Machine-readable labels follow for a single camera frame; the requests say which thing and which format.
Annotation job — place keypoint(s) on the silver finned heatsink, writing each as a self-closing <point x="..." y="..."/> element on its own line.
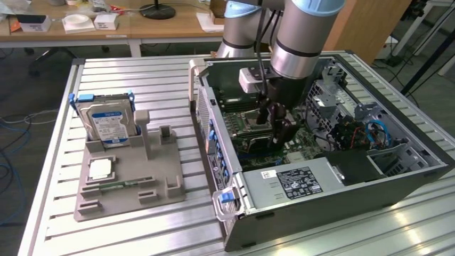
<point x="294" y="157"/>

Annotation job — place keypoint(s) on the silver CPU chip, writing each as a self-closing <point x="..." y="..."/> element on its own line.
<point x="100" y="169"/>

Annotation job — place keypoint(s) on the grey power supply unit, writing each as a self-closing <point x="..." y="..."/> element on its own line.
<point x="262" y="192"/>

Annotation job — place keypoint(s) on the blue case release latch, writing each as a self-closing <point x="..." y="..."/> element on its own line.
<point x="225" y="198"/>

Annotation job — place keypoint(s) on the white tape roll holder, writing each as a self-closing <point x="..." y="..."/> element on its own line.
<point x="77" y="24"/>

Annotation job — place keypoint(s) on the blue card retention latch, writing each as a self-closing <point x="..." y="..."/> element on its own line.
<point x="222" y="166"/>
<point x="212" y="129"/>
<point x="217" y="152"/>

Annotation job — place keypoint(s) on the green Dell motherboard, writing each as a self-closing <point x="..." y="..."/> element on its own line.
<point x="301" y="142"/>

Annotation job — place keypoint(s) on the white framed desk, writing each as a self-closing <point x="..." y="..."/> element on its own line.
<point x="408" y="32"/>

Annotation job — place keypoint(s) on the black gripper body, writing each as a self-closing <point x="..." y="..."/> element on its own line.
<point x="286" y="92"/>

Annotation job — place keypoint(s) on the flat white box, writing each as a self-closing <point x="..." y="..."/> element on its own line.
<point x="210" y="24"/>

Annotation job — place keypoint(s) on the Nvidia Quadro graphics card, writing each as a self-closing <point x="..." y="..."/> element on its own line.
<point x="258" y="146"/>

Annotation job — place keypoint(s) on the white box with black lid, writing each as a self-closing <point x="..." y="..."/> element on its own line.
<point x="34" y="24"/>

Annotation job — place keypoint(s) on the brown wooden cabinet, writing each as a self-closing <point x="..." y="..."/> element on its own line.
<point x="365" y="26"/>

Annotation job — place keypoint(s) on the black and silver PC case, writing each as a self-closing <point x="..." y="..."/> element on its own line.
<point x="318" y="218"/>

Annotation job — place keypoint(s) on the light wooden desk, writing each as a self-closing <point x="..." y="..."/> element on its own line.
<point x="53" y="37"/>
<point x="170" y="29"/>

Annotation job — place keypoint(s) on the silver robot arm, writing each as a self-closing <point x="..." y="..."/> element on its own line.
<point x="305" y="26"/>

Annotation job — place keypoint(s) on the grey plastic parts rack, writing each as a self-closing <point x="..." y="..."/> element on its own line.
<point x="160" y="170"/>

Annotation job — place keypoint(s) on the metal disk bay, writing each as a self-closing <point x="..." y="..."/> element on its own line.
<point x="401" y="152"/>

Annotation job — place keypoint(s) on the green RAM stick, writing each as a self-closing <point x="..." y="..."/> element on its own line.
<point x="122" y="183"/>

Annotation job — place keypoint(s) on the black office chair base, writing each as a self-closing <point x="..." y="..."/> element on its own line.
<point x="45" y="60"/>

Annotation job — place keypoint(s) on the CPU socket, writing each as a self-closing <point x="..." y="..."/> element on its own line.
<point x="252" y="118"/>

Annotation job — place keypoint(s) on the small white labelled box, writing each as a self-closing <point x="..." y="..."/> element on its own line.
<point x="105" y="22"/>

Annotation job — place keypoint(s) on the hard disk in blue caddy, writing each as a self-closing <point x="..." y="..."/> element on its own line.
<point x="106" y="125"/>

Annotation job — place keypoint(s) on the metal drive cage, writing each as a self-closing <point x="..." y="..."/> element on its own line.
<point x="329" y="101"/>

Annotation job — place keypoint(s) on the grey wrist camera housing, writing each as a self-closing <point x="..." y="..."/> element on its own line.
<point x="249" y="80"/>

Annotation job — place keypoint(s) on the black round lamp base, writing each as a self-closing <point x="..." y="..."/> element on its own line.
<point x="157" y="11"/>

